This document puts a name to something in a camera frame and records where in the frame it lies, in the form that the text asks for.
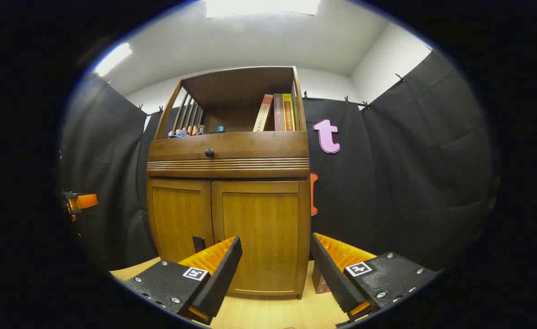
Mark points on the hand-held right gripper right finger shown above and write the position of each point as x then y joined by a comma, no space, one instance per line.
330,274

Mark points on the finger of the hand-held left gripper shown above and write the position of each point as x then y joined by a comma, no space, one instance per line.
87,201

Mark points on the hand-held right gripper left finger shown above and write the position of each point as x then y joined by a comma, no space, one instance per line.
225,269

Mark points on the wooden cabinet door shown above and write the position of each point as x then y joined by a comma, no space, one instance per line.
263,228
177,219

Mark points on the wooden double-door shoe cabinet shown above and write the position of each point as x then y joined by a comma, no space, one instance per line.
231,169

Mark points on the brown book with white edge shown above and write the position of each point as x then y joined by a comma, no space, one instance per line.
317,279

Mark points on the black round drawer knob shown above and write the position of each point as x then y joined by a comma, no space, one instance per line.
209,153

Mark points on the black backdrop cloth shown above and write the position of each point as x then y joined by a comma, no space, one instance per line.
410,183

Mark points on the orange round object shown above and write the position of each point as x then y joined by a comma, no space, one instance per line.
191,130

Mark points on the small ceiling light panel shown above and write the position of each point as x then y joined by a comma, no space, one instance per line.
112,59

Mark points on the beige red book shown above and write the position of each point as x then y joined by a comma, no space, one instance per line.
263,113

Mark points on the dark brown book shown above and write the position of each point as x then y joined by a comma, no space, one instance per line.
278,112

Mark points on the large ceiling light panel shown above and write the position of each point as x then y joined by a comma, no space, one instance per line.
261,7

